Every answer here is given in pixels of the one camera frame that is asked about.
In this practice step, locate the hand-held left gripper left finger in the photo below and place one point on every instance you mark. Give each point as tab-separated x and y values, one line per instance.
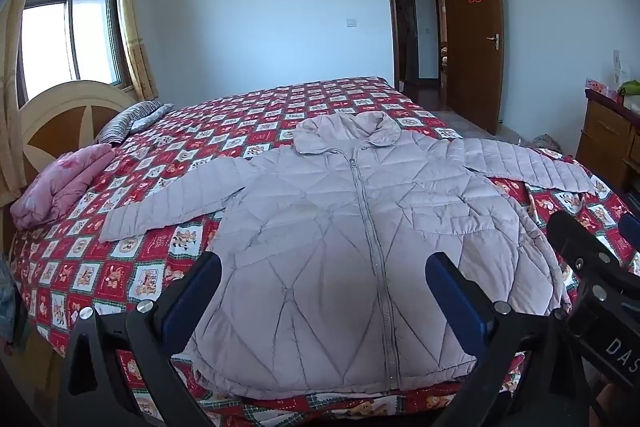
195	292

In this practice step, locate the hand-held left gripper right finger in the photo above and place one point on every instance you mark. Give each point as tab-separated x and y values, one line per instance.
460	307

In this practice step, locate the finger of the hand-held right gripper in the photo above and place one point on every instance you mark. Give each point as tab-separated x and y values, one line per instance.
575	242
631	232

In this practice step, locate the light pink quilted jacket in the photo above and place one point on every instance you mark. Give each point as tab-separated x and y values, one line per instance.
325	257

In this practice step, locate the red patterned bed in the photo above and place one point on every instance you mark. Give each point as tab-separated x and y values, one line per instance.
125	277

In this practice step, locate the wooden cabinet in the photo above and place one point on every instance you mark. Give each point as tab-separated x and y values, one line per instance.
605	132

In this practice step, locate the green item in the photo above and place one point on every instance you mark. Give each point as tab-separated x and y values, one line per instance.
630	88

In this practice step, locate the pink tissue box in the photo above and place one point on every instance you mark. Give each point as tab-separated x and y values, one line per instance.
600	88

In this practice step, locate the pink folded blanket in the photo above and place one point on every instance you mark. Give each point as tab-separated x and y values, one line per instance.
55	187

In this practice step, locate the striped pillow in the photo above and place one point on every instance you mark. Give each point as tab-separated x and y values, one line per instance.
125	122

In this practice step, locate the brown wooden door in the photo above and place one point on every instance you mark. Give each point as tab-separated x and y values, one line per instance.
475	67

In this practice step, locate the wooden bed headboard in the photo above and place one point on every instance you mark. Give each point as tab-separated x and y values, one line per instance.
55	127

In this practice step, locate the yellow curtain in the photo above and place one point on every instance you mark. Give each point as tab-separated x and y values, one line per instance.
7	107
132	32

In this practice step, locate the window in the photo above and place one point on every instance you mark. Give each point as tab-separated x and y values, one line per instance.
50	42

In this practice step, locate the brown door frame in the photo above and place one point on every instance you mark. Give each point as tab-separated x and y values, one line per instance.
387	7

